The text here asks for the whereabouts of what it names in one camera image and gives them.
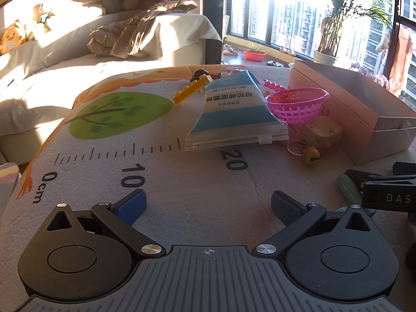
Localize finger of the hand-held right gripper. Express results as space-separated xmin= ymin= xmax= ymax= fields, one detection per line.
xmin=392 ymin=162 xmax=416 ymax=177
xmin=344 ymin=168 xmax=416 ymax=189

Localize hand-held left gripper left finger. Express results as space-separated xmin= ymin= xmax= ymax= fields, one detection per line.
xmin=45 ymin=188 xmax=167 ymax=258

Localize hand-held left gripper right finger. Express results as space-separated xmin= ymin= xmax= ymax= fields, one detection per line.
xmin=256 ymin=190 xmax=374 ymax=257

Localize green plastic toy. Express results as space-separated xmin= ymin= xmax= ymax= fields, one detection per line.
xmin=336 ymin=173 xmax=363 ymax=206

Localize key ring with gold bell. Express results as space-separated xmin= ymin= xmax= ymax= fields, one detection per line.
xmin=287 ymin=139 xmax=321 ymax=167

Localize beige cube toy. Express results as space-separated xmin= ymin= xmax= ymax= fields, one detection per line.
xmin=301 ymin=115 xmax=344 ymax=152

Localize pink cardboard box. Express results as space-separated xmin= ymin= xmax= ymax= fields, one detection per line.
xmin=289 ymin=59 xmax=416 ymax=166

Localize pink plastic basket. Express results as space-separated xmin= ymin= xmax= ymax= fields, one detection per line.
xmin=265 ymin=88 xmax=330 ymax=125

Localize blue white zip packet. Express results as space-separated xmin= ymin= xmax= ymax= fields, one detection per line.
xmin=185 ymin=69 xmax=290 ymax=152

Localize yellow building block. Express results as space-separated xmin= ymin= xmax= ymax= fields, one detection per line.
xmin=173 ymin=74 xmax=214 ymax=105

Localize black-haired toy doll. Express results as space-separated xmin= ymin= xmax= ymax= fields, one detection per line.
xmin=190 ymin=66 xmax=248 ymax=82

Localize printed ruler play mat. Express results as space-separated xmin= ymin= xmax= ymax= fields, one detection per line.
xmin=0 ymin=64 xmax=416 ymax=254

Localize purple orchid flowers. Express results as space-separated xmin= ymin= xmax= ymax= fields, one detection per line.
xmin=350 ymin=62 xmax=391 ymax=89

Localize hanging orange cloth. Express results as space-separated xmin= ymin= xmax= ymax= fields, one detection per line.
xmin=375 ymin=24 xmax=416 ymax=102

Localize white plant pot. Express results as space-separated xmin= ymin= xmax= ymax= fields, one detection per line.
xmin=313 ymin=50 xmax=339 ymax=66

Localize red flower pot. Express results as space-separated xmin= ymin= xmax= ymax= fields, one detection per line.
xmin=244 ymin=49 xmax=267 ymax=62

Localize white sofa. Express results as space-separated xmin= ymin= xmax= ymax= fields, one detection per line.
xmin=0 ymin=0 xmax=223 ymax=166

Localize tall green palm plant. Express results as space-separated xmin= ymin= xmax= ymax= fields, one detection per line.
xmin=317 ymin=0 xmax=399 ymax=56

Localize beige puffer jacket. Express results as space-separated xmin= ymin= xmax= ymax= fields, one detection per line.
xmin=88 ymin=0 xmax=199 ymax=58

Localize grey plush toy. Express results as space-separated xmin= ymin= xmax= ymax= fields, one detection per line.
xmin=102 ymin=0 xmax=142 ymax=15

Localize orange plush toy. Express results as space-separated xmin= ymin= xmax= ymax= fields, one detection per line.
xmin=0 ymin=19 xmax=30 ymax=56

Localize small colourful toy figure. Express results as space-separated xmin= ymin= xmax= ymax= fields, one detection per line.
xmin=31 ymin=3 xmax=55 ymax=34

